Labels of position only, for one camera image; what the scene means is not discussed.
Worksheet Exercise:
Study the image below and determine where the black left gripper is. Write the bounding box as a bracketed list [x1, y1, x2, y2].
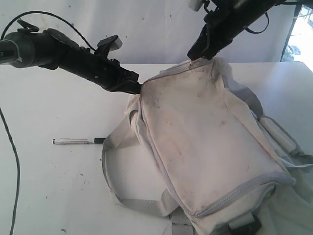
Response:
[73, 50, 142, 94]

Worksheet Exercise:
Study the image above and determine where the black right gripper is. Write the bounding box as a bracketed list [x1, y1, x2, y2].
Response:
[187, 4, 247, 59]

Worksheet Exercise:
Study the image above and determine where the white marker black cap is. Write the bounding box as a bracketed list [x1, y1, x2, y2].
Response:
[52, 137, 105, 145]

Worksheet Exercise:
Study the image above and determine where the white canvas zipper bag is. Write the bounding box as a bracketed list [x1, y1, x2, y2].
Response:
[102, 57, 313, 235]

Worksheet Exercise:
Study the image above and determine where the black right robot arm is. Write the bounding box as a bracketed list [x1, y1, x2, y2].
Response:
[187, 0, 313, 61]

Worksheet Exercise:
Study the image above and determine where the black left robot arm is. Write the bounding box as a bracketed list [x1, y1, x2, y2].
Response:
[0, 20, 141, 94]

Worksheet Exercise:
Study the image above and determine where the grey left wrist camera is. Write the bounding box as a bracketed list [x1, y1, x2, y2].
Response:
[95, 35, 122, 58]

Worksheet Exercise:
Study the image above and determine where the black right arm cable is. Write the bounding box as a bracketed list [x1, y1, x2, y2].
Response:
[242, 13, 271, 34]

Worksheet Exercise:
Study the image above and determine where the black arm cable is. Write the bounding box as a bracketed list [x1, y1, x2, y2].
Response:
[242, 13, 271, 34]
[0, 10, 98, 235]

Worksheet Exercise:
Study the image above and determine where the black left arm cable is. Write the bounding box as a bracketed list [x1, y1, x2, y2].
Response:
[0, 10, 98, 235]

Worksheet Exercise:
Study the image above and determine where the dark window frame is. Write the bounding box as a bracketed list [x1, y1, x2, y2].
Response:
[280, 0, 313, 62]

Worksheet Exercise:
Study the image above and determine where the grey shoulder strap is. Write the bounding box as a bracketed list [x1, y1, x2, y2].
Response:
[169, 209, 196, 235]

